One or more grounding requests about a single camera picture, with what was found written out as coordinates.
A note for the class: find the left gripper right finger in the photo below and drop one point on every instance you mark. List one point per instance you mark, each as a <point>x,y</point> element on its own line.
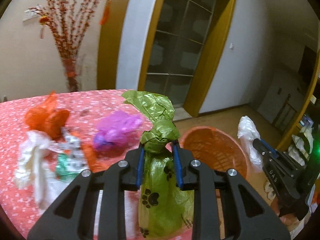
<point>224,198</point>

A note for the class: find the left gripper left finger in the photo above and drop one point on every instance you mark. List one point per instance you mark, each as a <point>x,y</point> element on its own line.
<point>72,214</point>

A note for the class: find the orange plastic bag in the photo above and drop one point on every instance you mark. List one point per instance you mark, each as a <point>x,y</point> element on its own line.
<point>47,118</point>
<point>94,164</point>

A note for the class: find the green paw-print plastic bag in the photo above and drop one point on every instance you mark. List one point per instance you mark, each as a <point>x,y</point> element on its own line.
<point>164,210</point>

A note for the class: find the teal green plastic bag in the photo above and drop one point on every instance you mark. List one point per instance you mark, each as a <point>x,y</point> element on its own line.
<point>67,168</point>

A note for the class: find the purple plastic bag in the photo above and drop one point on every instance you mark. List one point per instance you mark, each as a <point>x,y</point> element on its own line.
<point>116,130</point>

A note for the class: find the spotted white plastic bag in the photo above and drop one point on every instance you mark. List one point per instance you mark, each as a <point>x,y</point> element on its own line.
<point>247,133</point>

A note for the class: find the orange lined trash basket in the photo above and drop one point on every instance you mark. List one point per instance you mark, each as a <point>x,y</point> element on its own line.
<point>216,148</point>

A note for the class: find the cluttered storage shelf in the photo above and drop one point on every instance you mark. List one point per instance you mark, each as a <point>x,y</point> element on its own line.
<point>300,150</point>

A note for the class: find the red floral tablecloth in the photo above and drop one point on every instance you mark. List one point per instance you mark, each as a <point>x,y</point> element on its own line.
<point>86,110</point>

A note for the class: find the wooden chair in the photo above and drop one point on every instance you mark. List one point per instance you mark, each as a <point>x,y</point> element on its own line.
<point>284,116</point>

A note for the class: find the glass sliding door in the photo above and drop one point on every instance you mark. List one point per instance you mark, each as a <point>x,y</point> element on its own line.
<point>179,39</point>

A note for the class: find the red branch vase decoration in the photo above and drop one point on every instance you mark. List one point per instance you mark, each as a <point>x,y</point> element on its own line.
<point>68,21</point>

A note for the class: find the white wall outlet panel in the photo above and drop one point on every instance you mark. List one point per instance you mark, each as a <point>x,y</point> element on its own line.
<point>31,13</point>

